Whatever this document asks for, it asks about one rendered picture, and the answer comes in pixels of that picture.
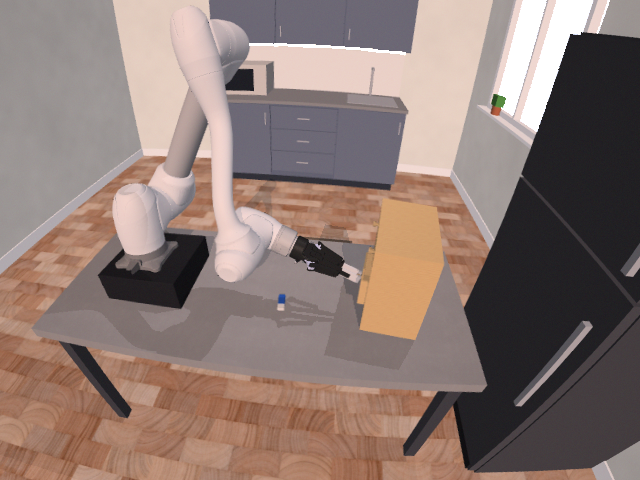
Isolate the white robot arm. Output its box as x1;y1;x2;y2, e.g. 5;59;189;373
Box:
112;6;298;282

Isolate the small wooden chest of drawers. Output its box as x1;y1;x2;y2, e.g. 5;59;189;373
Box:
359;198;444;340

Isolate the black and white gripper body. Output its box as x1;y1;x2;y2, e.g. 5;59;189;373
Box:
289;236;321;264

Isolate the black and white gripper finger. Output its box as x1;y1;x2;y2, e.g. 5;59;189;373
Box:
312;241;362;275
305;251;361;283

